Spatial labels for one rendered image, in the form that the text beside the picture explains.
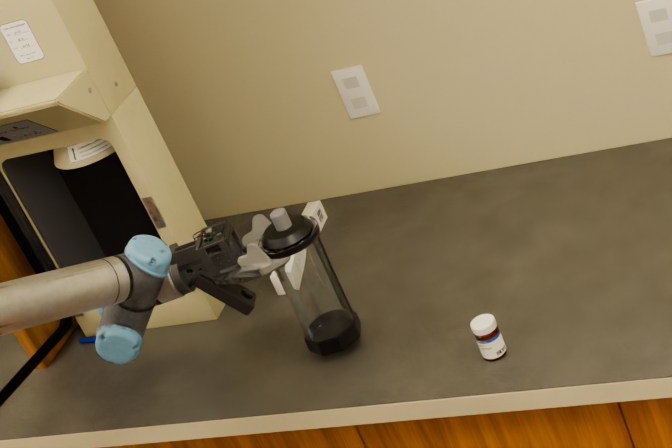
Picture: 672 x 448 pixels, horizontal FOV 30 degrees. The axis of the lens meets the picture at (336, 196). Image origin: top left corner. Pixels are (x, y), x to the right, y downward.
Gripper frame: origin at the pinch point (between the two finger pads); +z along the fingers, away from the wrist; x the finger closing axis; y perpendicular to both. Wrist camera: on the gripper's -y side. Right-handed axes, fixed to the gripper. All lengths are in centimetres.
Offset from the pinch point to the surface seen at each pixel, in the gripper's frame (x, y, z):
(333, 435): -13.1, -30.4, -4.9
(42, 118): 14.7, 32.4, -33.9
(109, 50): 29, 35, -22
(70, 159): 27, 19, -39
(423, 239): 27.6, -23.1, 15.3
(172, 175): 29.1, 7.6, -23.8
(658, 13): 39, -1, 71
